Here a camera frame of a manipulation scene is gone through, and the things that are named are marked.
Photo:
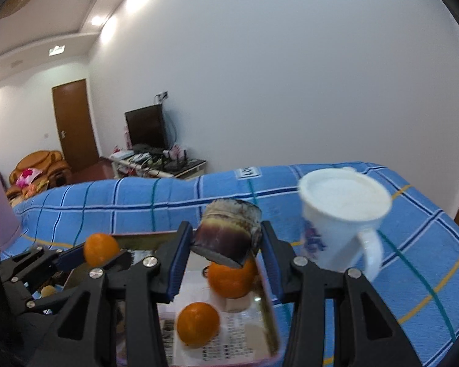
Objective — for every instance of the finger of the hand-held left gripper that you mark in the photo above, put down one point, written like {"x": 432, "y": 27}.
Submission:
{"x": 120, "y": 263}
{"x": 70, "y": 259}

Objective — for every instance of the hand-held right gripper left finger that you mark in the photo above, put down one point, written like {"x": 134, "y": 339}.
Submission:
{"x": 178, "y": 263}

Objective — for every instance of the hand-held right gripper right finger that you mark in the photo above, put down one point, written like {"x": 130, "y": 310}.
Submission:
{"x": 270, "y": 260}

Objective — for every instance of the orange tangerine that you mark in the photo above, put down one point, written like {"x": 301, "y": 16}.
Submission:
{"x": 197, "y": 325}
{"x": 229, "y": 281}
{"x": 99, "y": 248}

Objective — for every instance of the purple sugarcane piece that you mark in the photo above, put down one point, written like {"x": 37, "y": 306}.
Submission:
{"x": 222, "y": 237}

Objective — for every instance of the pink tin box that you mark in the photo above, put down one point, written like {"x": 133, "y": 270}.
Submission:
{"x": 269, "y": 328}

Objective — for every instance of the purple kettle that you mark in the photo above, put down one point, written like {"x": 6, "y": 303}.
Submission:
{"x": 8, "y": 218}

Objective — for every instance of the pink floral pillow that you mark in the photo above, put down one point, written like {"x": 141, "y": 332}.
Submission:
{"x": 27, "y": 177}

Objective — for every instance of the blue plaid blanket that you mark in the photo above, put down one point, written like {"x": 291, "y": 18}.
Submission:
{"x": 137, "y": 206}

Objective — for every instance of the white mug with blue print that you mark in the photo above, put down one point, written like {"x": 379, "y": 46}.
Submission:
{"x": 336, "y": 233}

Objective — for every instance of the brown leather armchair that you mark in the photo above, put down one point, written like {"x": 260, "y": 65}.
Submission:
{"x": 46, "y": 160}

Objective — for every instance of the white printed leaflet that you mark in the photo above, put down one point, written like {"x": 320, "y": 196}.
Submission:
{"x": 233, "y": 336}

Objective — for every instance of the white tv stand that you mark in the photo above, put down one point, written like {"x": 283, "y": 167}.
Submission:
{"x": 191, "y": 168}

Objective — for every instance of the black router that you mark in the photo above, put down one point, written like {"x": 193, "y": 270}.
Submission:
{"x": 184, "y": 158}

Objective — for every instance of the white set-top box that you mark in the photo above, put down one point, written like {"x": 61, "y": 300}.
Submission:
{"x": 122, "y": 154}

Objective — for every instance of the pink gift bag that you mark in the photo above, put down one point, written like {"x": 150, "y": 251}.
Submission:
{"x": 175, "y": 150}

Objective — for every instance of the pink gift box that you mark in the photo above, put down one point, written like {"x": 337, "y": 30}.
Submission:
{"x": 126, "y": 139}

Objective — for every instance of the brown wooden door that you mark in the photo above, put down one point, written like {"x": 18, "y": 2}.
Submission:
{"x": 74, "y": 122}

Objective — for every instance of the black television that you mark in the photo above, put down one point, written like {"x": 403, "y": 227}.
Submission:
{"x": 145, "y": 128}

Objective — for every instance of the square recessed ceiling light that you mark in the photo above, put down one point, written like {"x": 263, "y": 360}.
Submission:
{"x": 56, "y": 50}

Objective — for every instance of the round ceiling spotlight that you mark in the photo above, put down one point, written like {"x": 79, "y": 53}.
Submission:
{"x": 97, "y": 20}

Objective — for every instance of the wall power outlet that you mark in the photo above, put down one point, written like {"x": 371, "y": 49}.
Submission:
{"x": 161, "y": 95}

